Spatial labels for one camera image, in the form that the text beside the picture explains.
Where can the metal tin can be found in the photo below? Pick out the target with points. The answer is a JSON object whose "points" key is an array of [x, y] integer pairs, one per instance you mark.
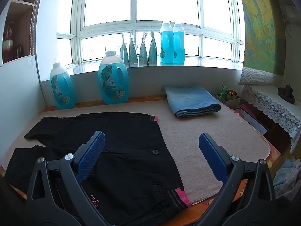
{"points": [[232, 94]]}

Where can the white lace tablecloth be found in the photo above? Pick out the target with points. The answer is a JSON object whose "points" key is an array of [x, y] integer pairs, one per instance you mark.
{"points": [[272, 101]]}

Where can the dark flat box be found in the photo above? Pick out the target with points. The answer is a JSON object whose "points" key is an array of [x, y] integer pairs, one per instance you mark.
{"points": [[252, 122]]}

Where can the folded blue towel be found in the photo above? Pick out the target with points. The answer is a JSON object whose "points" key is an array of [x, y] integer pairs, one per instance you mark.
{"points": [[190, 98]]}

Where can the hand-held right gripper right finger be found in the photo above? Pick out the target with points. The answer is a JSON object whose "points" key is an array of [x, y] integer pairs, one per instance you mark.
{"points": [[211, 155]]}

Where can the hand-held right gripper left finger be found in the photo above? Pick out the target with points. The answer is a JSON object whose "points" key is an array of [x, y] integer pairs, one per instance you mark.
{"points": [[91, 155]]}

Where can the white panel board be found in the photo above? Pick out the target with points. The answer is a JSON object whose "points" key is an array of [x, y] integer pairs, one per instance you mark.
{"points": [[18, 94]]}

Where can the white storage box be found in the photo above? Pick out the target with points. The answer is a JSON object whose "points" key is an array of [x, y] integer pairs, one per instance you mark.
{"points": [[231, 102]]}

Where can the beige towel mat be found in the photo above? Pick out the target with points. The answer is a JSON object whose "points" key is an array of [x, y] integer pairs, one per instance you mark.
{"points": [[199, 127]]}

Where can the blue windowsill detergent bottle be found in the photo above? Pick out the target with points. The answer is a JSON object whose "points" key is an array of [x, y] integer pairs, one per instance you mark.
{"points": [[179, 46], [166, 44]]}

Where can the small blue detergent bottle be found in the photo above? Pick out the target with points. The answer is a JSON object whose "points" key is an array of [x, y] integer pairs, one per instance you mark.
{"points": [[61, 89]]}

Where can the large blue detergent bottle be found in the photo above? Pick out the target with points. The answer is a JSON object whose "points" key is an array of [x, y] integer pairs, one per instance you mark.
{"points": [[112, 82]]}

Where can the wooden shelf unit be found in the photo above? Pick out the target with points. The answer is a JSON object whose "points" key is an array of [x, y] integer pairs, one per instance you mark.
{"points": [[23, 28]]}

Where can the dark ship figurine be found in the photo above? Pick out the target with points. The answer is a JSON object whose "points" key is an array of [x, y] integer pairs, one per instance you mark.
{"points": [[287, 94]]}

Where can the green carton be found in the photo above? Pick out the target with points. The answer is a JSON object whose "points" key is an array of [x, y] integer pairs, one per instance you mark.
{"points": [[222, 91]]}

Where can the landscape wall scroll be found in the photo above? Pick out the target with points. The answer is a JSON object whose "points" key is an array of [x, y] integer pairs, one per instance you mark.
{"points": [[258, 28]]}

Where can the white framed window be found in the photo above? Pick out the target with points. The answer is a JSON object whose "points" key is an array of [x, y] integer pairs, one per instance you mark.
{"points": [[134, 27]]}

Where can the pale crumpled cloth pile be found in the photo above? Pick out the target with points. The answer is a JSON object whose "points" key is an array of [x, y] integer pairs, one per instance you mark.
{"points": [[288, 179]]}

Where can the red vase with flowers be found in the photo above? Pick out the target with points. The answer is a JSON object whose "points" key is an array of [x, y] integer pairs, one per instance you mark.
{"points": [[9, 29]]}

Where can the black pants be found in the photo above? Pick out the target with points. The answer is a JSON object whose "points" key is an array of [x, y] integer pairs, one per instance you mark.
{"points": [[129, 169]]}

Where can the red and white round jar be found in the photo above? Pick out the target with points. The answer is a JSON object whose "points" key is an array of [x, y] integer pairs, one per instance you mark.
{"points": [[8, 48]]}

